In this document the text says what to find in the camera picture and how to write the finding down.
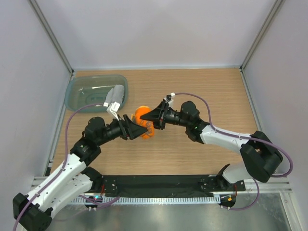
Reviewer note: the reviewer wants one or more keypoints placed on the teal plastic container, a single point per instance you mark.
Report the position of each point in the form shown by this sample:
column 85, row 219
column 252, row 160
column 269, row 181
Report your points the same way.
column 87, row 90

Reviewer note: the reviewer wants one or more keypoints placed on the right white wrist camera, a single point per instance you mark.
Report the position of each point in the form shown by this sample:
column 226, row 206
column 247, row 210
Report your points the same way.
column 169, row 99

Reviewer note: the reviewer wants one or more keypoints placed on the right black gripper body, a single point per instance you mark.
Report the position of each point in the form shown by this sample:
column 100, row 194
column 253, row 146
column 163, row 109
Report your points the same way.
column 171, row 118

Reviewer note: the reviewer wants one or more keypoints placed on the grey orange towel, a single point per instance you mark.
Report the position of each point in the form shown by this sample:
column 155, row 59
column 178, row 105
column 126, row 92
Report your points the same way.
column 136, row 118

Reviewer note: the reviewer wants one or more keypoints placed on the white slotted cable duct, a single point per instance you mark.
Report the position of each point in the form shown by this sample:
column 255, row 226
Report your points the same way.
column 152, row 201

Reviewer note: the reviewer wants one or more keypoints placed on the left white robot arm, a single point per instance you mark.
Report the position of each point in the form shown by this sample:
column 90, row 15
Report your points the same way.
column 73, row 177

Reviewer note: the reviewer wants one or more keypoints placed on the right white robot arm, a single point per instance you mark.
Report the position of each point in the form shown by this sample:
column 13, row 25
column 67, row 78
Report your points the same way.
column 259, row 159

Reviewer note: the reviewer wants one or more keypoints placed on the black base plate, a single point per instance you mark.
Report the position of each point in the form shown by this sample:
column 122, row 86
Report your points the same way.
column 139, row 185

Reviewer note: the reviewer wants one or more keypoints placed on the grey panda towel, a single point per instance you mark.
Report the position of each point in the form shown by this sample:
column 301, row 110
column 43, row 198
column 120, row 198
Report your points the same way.
column 115, row 95

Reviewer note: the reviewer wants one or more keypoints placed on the aluminium rail frame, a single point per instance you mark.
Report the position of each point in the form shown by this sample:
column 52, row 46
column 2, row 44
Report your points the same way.
column 267, row 38

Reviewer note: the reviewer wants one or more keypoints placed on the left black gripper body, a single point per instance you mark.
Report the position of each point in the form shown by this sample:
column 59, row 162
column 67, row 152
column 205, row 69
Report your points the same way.
column 113, row 131

